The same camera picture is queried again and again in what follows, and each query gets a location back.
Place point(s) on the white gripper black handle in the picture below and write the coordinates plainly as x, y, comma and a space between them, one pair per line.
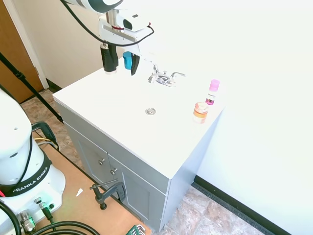
115, 36

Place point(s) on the wooden base board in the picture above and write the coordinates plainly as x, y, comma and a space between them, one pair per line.
73, 208

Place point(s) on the clear jar orange label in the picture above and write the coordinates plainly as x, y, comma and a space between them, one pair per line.
200, 113

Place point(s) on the chrome sink drain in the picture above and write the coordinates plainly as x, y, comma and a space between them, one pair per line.
150, 111

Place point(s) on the white door frame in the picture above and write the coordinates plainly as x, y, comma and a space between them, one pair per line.
29, 46

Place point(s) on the metal cabinet knob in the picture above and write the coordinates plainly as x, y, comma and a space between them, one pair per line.
101, 161
113, 171

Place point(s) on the green hex key holder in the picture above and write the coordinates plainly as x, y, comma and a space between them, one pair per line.
135, 230

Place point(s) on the bottle with pink cap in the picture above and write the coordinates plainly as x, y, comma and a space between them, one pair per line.
212, 93

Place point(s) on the silver metal connector plug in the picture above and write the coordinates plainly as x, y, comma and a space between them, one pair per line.
27, 220

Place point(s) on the dark metal C-clamp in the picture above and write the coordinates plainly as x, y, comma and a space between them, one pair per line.
100, 198

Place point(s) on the grey cabinet door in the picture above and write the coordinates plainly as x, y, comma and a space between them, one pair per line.
94, 151
137, 193

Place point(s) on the black tripod leg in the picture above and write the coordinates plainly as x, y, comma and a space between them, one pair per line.
36, 91

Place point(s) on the black baseboard strip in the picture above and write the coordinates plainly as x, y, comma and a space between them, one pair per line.
55, 85
234, 208

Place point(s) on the white sink countertop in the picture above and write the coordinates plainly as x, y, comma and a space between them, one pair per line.
127, 127

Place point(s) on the grey vanity cabinet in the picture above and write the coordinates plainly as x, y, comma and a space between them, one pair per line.
188, 166

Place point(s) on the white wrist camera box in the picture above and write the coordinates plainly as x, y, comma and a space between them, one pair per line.
137, 20

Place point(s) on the white paper scrap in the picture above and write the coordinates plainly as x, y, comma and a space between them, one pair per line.
79, 193

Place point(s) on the brown wooden door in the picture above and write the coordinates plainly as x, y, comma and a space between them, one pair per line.
14, 36

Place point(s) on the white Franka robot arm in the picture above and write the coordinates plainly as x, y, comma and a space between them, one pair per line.
17, 147

